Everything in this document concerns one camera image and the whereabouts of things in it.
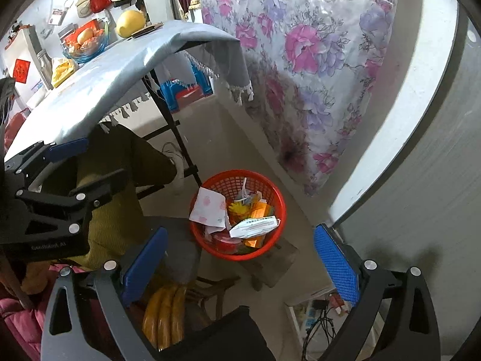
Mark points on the red patterned tablecloth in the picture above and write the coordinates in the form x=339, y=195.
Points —
x=18, y=128

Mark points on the orange striped cardboard box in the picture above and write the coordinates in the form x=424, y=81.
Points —
x=263, y=210

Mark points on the red plastic basket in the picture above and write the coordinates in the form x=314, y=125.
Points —
x=270, y=195

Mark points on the floral plastic-covered mattress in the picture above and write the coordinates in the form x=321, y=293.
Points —
x=300, y=64

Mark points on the white printed packet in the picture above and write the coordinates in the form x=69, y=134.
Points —
x=255, y=227

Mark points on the yellow pomelo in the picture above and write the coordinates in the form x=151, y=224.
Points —
x=130, y=24

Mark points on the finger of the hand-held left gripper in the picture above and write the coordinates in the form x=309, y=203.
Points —
x=67, y=149
x=101, y=186

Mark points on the yellow tissue pack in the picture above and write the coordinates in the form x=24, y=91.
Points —
x=62, y=73

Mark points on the red plastic basin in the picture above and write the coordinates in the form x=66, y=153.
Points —
x=189, y=97

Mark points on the red diamond paper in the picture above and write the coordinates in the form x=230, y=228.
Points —
x=21, y=71

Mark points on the white pink-print plastic packet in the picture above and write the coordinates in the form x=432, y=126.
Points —
x=208, y=207

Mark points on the person's red quilted jacket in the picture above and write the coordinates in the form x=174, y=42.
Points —
x=18, y=327

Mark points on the small beige bag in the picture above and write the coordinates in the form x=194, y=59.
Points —
x=83, y=7

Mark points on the blue glass fruit bowl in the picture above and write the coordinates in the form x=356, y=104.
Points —
x=86, y=57

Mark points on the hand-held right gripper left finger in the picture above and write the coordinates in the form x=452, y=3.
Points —
x=144, y=267

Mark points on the white storage box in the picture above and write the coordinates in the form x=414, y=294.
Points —
x=297, y=316

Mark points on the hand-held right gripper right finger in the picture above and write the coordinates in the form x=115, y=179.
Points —
x=336, y=267

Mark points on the white refrigerator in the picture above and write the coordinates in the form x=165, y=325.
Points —
x=22, y=49

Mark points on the black folding table frame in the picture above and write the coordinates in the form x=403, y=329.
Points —
x=176, y=131

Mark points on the person's olive trousers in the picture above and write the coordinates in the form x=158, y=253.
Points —
x=124, y=203

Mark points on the brown card with pen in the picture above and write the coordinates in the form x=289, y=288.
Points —
x=146, y=31

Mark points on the person's white shoe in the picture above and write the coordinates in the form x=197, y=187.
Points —
x=176, y=165

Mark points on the yellow artificial flower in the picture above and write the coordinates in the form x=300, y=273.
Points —
x=240, y=210

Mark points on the black cloth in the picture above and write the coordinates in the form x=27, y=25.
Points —
x=225, y=338

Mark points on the stainless steel thermos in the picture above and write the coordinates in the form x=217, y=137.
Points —
x=46, y=69

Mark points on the clear plastic hanging bag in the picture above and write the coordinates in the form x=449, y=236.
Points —
x=60, y=14

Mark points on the blue plastic stool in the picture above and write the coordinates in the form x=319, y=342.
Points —
x=171, y=94

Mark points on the wooden chair frame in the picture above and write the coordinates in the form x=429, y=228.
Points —
x=214, y=289

